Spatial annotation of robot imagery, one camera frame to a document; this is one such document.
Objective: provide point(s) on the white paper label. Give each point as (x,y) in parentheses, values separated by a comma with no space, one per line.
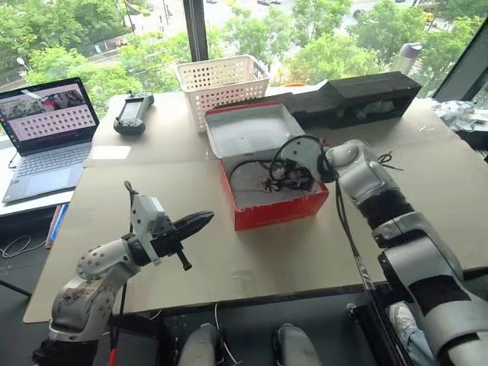
(110,152)

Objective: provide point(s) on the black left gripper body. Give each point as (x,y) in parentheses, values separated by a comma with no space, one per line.
(165,246)

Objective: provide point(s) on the white perforated plastic basket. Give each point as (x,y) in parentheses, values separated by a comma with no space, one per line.
(223,87)

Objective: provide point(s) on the black foam box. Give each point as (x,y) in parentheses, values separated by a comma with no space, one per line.
(366,91)

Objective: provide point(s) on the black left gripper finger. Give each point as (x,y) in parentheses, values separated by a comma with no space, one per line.
(192,232)
(196,217)

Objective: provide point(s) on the grey rounded robot knee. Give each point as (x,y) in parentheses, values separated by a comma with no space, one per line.
(295,345)
(198,345)

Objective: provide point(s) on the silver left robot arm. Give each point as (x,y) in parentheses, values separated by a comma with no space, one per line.
(95,282)

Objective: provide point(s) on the crumpled clear plastic wrap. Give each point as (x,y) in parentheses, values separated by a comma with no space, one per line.
(457,114)

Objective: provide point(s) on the grey laptop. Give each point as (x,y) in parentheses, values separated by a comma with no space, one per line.
(47,152)

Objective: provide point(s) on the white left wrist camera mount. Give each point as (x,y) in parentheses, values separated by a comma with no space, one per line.
(146,215)

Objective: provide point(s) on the black window frame post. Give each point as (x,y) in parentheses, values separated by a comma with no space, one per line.
(195,30)

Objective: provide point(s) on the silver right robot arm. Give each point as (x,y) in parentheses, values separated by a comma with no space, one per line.
(419,244)

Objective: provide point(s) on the black slanted window frame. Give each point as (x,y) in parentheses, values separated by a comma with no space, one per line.
(461,65)

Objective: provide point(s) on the orange and blue notebook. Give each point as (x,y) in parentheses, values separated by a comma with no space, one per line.
(57,225)

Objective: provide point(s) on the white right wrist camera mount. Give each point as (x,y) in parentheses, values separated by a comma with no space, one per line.
(301,152)

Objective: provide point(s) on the red shoebox with hinged lid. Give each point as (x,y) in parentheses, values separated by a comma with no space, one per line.
(267,209)

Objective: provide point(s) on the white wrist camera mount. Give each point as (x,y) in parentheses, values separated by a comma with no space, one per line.
(301,152)
(146,215)

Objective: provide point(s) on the white sneaker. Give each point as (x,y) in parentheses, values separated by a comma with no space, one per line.
(406,324)

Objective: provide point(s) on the black handheld remote controller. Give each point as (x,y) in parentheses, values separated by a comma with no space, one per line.
(131,114)

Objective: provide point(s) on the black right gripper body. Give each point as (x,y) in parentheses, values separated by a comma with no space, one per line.
(301,180)

